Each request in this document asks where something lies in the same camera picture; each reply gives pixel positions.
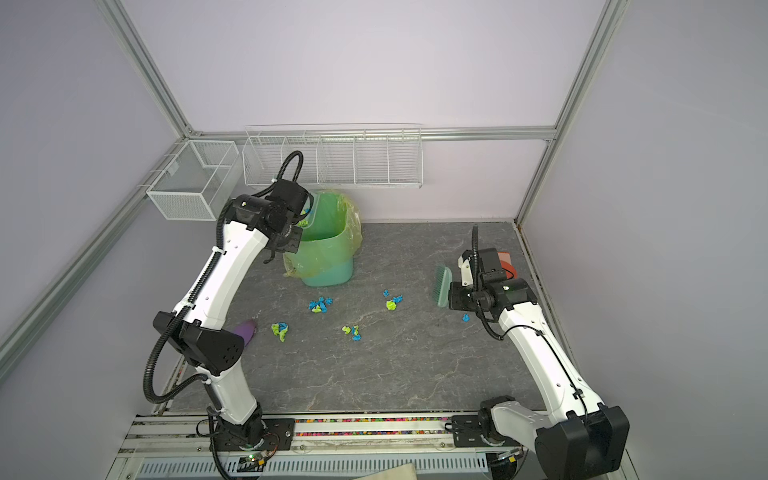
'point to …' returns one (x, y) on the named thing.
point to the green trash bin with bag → (331, 236)
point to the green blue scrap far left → (280, 329)
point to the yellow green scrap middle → (390, 305)
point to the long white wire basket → (348, 155)
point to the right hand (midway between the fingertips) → (456, 298)
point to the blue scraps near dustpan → (394, 299)
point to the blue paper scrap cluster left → (321, 305)
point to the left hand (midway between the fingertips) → (280, 244)
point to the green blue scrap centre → (354, 332)
